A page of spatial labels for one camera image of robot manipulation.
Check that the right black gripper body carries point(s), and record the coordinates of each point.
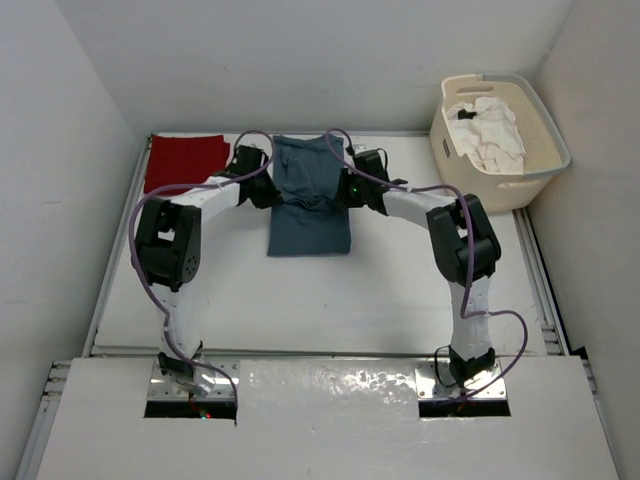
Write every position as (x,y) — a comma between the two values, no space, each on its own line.
(353,190)

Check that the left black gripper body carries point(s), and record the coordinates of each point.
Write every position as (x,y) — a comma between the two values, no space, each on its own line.
(264,191)

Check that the blue t shirt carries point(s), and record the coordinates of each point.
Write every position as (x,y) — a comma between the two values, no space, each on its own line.
(307,222)

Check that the red t shirt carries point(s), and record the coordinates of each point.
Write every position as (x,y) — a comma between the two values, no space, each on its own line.
(184,160)

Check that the white t shirt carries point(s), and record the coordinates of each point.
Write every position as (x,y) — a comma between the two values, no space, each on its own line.
(485,130)

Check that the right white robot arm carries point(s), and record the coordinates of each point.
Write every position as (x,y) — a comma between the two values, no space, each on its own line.
(464,245)

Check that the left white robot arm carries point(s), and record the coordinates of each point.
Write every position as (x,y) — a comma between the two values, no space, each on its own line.
(165,241)

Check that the cream laundry basket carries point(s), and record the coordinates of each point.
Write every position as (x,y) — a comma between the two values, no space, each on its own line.
(546,153)

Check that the reflective foil panel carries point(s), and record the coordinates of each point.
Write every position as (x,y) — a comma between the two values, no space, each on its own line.
(334,392)

